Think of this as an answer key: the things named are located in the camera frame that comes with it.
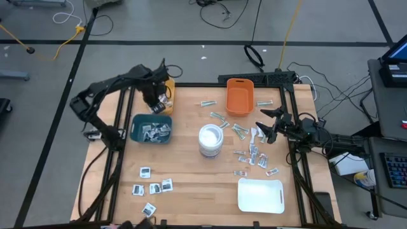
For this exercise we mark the orange plastic bin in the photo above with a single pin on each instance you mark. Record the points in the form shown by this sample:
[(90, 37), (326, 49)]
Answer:
[(240, 98)]

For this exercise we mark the white disinfecting wipes canister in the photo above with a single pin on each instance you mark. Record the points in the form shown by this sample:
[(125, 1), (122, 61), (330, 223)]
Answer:
[(210, 138)]

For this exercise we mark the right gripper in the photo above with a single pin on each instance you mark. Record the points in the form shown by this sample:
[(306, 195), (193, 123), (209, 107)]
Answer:
[(295, 128)]

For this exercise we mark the grey floor bar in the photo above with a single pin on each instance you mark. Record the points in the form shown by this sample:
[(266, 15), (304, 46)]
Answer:
[(14, 75)]

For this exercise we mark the person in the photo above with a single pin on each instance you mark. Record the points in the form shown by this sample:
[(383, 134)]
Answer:
[(144, 224)]

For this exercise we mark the grey desk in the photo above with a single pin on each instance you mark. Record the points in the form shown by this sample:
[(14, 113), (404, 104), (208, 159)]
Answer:
[(381, 203), (391, 108)]

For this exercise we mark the black caster base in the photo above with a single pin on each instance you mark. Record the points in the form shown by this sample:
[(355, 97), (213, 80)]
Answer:
[(4, 106)]

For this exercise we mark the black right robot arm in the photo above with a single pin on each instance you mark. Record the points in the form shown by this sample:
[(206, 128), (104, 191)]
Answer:
[(343, 144)]

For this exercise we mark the yellow plastic bin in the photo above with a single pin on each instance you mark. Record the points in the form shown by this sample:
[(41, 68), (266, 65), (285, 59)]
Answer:
[(173, 106)]

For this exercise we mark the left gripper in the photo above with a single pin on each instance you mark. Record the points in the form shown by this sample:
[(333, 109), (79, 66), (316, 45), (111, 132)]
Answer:
[(152, 92)]

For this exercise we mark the grey floor rail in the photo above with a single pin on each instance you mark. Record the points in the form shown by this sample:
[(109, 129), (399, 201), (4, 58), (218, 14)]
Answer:
[(38, 2)]

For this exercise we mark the black desk support bar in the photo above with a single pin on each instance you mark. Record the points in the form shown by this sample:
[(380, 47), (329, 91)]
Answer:
[(369, 130)]

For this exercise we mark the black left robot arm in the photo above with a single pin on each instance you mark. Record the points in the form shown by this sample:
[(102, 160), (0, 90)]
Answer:
[(95, 89)]

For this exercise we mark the black equipment box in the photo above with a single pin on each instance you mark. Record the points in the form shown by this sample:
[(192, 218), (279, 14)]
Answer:
[(254, 78)]

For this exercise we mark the black floor plug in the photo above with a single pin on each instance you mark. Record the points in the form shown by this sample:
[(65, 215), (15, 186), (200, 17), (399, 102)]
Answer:
[(30, 50)]

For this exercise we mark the small red object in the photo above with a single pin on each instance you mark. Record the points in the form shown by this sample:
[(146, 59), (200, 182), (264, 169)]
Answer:
[(404, 124)]

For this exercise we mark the black laptop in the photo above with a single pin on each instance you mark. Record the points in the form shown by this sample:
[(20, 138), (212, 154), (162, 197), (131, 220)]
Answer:
[(394, 76)]

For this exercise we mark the teal plastic bin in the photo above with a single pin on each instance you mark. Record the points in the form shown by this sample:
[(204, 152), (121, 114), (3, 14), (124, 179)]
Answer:
[(136, 135)]

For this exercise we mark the black keyboard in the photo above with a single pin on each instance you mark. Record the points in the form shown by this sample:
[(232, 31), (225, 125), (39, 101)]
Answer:
[(395, 170)]

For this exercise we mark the silver black clamp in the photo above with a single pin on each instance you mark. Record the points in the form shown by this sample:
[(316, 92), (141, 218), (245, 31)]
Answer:
[(92, 134)]

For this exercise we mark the dark grey flat pad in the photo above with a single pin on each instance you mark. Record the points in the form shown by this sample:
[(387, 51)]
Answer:
[(323, 206)]

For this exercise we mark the white plastic bin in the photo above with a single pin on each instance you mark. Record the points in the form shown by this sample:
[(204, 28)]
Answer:
[(260, 195)]

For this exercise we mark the white box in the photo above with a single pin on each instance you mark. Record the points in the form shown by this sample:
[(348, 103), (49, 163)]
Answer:
[(349, 163)]

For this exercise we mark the black aluminium table frame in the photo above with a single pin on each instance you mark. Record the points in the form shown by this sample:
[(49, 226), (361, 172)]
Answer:
[(203, 85)]

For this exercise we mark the black printed white packet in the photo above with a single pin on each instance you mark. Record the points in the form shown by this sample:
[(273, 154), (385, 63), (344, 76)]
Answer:
[(253, 159), (252, 149)]

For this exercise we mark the wipes tub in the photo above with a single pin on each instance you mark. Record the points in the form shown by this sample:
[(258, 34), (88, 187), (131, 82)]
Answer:
[(365, 179)]

